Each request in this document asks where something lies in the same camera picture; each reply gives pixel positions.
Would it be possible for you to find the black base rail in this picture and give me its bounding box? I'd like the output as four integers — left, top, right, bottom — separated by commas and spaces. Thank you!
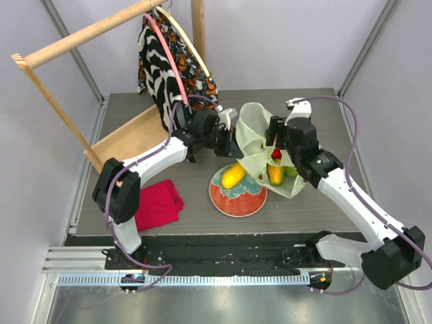
102, 234, 342, 277

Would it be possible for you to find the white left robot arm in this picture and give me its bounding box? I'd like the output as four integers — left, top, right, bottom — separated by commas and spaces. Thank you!
92, 109, 244, 269

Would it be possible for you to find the pink clothes hanger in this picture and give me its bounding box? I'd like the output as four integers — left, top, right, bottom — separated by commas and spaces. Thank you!
144, 13, 188, 105

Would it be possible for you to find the yellow green mango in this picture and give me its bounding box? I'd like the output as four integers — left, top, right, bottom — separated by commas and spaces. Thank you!
267, 165, 285, 186

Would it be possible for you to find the light green plastic bag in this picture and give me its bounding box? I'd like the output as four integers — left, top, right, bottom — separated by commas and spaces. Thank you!
236, 103, 306, 198

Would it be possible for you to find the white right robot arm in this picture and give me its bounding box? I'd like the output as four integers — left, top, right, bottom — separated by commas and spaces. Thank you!
265, 116, 425, 290

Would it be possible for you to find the cream clothes hanger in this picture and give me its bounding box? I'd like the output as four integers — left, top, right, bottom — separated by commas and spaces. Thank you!
156, 6, 211, 77

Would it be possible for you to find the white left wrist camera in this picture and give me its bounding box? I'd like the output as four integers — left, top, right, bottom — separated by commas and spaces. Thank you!
216, 107, 238, 131

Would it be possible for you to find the wooden clothes rack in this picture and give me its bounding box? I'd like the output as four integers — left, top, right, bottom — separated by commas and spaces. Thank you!
10, 0, 207, 176

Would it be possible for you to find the magenta folded cloth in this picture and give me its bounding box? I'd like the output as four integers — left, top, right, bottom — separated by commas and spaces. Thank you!
135, 180, 184, 232

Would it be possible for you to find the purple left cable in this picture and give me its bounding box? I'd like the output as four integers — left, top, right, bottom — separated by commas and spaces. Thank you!
104, 94, 223, 293

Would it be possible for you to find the purple cable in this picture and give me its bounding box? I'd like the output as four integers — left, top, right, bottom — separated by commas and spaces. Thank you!
286, 95, 432, 296
104, 94, 223, 293

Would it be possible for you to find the green custard apple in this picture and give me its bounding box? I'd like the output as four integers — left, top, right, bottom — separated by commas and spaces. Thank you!
285, 167, 298, 178

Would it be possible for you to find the red patterned plate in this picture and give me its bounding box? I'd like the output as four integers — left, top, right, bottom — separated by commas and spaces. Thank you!
209, 165, 267, 217

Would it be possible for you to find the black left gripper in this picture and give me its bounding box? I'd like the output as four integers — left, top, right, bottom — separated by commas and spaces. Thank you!
202, 126, 244, 159

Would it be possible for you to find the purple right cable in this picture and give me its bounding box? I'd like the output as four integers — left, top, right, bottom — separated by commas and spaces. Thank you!
286, 95, 432, 296

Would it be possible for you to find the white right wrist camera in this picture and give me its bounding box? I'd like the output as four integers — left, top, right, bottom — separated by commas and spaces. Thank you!
286, 99, 312, 120

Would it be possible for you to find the yellow lemon mango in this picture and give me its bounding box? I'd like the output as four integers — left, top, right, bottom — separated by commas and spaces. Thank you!
221, 162, 246, 189

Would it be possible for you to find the red bell pepper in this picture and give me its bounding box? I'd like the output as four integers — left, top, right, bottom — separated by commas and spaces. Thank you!
271, 148, 282, 161

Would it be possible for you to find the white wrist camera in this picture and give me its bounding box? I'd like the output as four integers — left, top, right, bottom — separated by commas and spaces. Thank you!
216, 107, 238, 131
286, 99, 312, 120

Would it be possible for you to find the black white zebra garment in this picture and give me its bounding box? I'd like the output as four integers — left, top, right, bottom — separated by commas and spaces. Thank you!
143, 26, 190, 130

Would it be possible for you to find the orange camouflage garment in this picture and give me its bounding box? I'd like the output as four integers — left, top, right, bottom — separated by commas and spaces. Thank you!
138, 9, 218, 110

